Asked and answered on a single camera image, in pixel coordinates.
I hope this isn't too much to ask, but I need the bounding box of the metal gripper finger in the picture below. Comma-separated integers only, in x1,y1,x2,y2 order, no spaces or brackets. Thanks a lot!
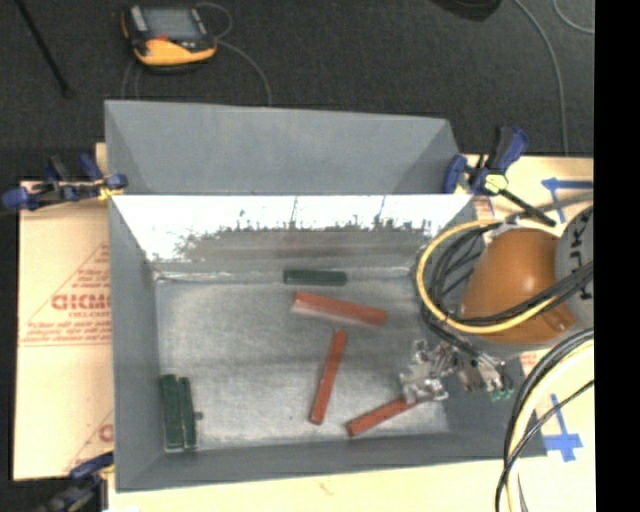
410,339,450,374
398,369,450,405

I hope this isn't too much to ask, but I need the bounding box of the red-brown flat block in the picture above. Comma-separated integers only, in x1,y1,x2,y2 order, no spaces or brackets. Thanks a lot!
290,291,389,328
307,328,349,427
345,396,422,438

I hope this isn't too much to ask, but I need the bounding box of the dark green flat block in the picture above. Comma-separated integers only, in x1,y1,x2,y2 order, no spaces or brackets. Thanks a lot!
159,373,185,454
282,268,348,287
178,376,199,452

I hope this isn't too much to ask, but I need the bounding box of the grey metal bin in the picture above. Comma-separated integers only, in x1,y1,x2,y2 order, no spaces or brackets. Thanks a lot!
103,99,547,491

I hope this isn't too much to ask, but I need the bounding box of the brown cardboard board, red print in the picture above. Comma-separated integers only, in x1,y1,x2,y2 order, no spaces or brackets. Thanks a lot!
12,178,117,482

